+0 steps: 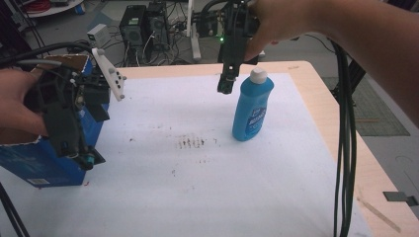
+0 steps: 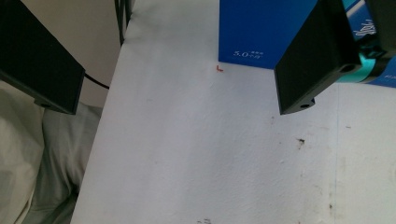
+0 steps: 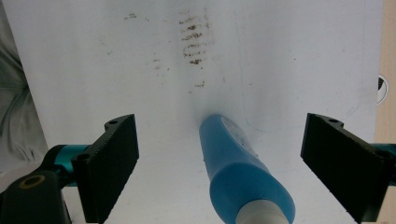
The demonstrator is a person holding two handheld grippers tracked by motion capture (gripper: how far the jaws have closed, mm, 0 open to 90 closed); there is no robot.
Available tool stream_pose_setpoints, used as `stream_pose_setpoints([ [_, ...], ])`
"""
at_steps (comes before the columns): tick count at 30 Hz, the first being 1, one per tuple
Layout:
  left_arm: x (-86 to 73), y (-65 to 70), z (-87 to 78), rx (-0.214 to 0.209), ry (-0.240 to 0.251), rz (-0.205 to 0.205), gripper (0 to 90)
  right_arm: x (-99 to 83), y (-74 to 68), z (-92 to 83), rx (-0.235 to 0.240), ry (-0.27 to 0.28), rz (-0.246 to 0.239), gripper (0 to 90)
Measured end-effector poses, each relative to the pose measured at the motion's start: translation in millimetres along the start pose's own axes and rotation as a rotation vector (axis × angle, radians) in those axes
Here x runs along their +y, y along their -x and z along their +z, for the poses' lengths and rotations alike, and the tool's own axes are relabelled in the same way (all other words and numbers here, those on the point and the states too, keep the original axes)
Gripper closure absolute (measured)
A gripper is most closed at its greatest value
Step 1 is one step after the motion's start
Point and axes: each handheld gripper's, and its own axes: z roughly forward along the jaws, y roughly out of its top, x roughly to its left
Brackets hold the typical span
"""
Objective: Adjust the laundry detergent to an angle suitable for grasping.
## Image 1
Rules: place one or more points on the person's left hand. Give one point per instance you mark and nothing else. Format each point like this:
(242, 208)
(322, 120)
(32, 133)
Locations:
(13, 98)

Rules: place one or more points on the black computer tower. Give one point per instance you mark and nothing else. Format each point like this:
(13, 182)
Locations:
(132, 26)
(158, 26)

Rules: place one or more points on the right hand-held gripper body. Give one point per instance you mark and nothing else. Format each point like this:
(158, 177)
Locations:
(238, 29)

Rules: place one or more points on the white table mat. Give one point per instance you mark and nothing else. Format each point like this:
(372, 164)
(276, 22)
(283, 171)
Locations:
(184, 191)

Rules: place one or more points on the person's right hand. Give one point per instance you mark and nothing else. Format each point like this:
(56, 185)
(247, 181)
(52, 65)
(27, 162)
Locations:
(283, 19)

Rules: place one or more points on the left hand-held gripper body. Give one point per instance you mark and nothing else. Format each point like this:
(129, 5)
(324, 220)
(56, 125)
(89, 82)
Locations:
(62, 108)

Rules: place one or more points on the small white device box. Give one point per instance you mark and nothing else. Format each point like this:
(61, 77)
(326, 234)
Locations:
(98, 34)

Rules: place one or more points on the white round table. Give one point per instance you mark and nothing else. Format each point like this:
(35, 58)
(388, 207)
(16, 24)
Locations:
(62, 8)

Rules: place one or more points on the black metal frame stand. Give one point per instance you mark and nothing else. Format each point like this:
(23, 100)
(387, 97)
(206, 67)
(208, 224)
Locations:
(357, 79)

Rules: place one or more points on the blue cardboard box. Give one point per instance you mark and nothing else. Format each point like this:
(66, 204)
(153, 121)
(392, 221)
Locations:
(33, 164)

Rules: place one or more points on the blue bottle with white cap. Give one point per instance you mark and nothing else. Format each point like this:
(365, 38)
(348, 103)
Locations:
(251, 108)

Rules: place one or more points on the white desk leg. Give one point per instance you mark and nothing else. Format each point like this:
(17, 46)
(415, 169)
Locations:
(194, 39)

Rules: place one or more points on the grey floor mat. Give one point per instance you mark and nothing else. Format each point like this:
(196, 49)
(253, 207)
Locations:
(375, 112)

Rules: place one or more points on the clear tape strip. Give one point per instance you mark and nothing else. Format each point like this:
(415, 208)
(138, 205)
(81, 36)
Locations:
(378, 214)

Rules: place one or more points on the grey tape piece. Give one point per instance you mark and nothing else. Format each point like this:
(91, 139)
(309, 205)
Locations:
(397, 196)

